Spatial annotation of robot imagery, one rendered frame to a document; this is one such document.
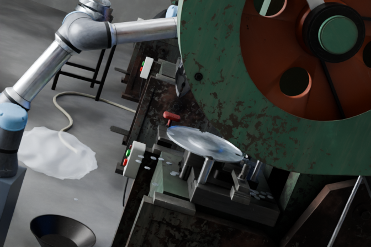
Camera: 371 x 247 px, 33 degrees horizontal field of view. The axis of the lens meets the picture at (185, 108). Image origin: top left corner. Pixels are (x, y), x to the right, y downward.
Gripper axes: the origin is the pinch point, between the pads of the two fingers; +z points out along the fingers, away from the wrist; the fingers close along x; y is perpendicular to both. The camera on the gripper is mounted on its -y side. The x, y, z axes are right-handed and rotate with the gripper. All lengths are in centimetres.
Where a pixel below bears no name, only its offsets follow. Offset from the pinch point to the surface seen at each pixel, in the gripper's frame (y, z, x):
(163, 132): -33.4, 6.9, 5.5
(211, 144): -32.4, 6.2, -12.4
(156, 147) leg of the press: -10.4, 20.8, 3.2
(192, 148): -41.7, 6.8, -4.9
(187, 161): -38.0, 13.1, -5.7
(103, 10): 253, 13, 47
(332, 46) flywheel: -86, -45, -22
